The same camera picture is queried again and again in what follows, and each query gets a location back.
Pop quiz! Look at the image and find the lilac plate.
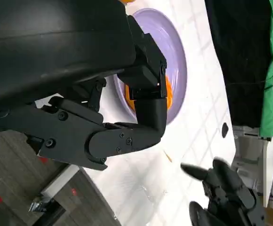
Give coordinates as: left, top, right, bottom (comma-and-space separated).
113, 8, 188, 125

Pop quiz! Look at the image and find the black backdrop cloth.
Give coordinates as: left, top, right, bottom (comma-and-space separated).
205, 0, 273, 129

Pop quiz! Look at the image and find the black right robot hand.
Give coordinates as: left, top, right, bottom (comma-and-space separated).
180, 157, 267, 226

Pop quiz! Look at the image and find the white desk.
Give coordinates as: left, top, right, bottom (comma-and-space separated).
230, 125, 273, 208

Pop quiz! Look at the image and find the white table leg with caster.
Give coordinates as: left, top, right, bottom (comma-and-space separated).
28, 164, 81, 213

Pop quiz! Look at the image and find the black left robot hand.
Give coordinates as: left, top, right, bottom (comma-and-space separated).
0, 0, 169, 171

